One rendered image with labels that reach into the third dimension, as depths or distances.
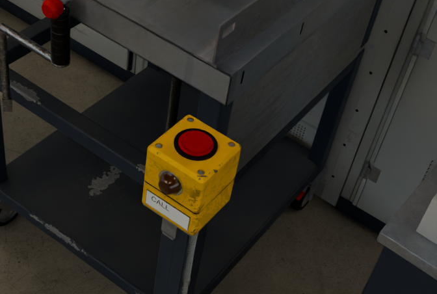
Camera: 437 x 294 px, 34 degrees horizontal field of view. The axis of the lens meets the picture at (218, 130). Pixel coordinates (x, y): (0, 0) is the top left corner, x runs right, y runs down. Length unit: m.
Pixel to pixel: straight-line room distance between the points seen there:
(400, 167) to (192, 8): 0.87
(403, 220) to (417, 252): 0.05
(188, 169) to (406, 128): 1.03
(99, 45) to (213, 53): 1.25
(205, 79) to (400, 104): 0.78
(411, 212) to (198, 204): 0.35
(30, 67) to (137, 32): 1.27
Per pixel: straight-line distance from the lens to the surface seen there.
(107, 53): 2.25
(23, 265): 1.81
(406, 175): 1.83
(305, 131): 1.93
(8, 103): 1.40
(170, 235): 0.92
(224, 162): 0.81
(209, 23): 1.10
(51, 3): 1.13
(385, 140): 1.80
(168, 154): 0.80
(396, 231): 1.00
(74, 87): 2.26
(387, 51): 1.70
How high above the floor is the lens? 1.47
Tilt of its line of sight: 43 degrees down
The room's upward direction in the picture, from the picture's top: 11 degrees clockwise
